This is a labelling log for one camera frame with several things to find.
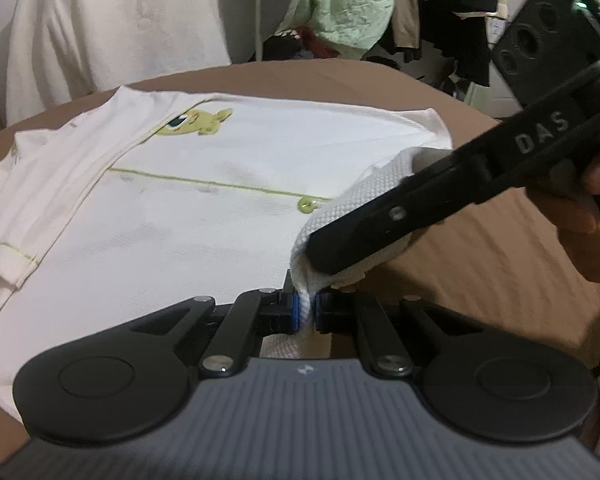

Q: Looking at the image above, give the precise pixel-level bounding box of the light green quilted blanket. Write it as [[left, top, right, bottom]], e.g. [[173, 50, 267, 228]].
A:
[[278, 0, 396, 60]]

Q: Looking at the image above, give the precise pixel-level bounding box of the dark clothes pile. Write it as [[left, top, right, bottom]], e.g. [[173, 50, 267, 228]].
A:
[[291, 0, 509, 88]]

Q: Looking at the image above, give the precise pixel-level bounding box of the person's right hand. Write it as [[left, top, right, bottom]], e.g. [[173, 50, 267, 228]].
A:
[[526, 156, 600, 284]]

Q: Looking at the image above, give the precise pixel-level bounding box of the white baby garment green trim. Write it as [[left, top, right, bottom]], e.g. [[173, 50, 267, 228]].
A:
[[0, 88, 452, 414]]

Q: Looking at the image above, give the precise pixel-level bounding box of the white hanging curtain cloth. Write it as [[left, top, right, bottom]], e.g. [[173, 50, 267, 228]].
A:
[[0, 0, 230, 125]]

